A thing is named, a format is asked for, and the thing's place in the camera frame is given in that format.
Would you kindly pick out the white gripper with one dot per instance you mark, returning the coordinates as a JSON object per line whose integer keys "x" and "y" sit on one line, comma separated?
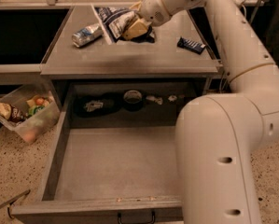
{"x": 153, "y": 7}

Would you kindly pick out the blue white chip bag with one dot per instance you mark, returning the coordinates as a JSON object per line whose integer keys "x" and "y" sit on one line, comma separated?
{"x": 115, "y": 20}

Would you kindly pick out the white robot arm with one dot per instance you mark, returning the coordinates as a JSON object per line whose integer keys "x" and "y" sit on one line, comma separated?
{"x": 216, "y": 134}

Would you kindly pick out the grey counter cabinet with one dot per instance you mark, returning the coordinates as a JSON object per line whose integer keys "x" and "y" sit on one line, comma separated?
{"x": 36, "y": 46}

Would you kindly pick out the brown snack bag in bin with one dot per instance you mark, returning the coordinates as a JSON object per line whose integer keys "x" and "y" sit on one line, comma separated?
{"x": 11, "y": 113}

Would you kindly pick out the grey open top drawer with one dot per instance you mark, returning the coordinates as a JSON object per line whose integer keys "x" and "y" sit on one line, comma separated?
{"x": 118, "y": 163}

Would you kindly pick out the crushed silver blue can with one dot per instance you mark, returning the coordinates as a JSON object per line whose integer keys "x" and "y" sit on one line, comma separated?
{"x": 87, "y": 35}

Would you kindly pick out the dark blue snack bar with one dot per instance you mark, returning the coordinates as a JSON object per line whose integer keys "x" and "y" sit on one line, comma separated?
{"x": 191, "y": 45}

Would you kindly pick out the black round cup reflection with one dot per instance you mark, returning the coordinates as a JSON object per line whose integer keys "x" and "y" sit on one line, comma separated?
{"x": 133, "y": 100}

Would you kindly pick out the green packet in bin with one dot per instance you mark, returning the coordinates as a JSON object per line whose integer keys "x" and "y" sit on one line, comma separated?
{"x": 34, "y": 109}

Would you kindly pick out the clear plastic storage bin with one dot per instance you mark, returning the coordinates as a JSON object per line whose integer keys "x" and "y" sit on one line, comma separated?
{"x": 25, "y": 97}

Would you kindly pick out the black drawer handle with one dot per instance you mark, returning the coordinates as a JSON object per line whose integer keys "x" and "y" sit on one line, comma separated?
{"x": 136, "y": 218}

